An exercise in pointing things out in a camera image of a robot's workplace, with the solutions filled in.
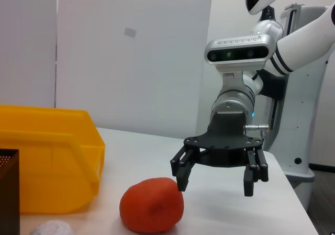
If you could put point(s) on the white robot lift stand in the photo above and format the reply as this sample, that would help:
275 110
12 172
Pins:
314 114

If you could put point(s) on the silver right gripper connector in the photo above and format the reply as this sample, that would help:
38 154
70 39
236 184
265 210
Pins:
255 127

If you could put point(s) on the yellow plastic bin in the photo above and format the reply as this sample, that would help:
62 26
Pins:
52 172

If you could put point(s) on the small grey wall sticker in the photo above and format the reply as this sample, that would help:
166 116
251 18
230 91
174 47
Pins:
130 32

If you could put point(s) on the black mesh pen holder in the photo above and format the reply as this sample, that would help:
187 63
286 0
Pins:
9 193

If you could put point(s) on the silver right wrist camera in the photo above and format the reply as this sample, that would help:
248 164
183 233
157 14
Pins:
235 54

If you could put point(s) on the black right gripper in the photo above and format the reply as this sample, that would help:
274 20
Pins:
225 140

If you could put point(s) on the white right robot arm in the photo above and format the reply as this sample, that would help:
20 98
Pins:
301 51

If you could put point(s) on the white paper ball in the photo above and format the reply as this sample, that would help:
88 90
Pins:
52 228

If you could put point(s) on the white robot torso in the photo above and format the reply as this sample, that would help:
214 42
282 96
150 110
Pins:
267 28

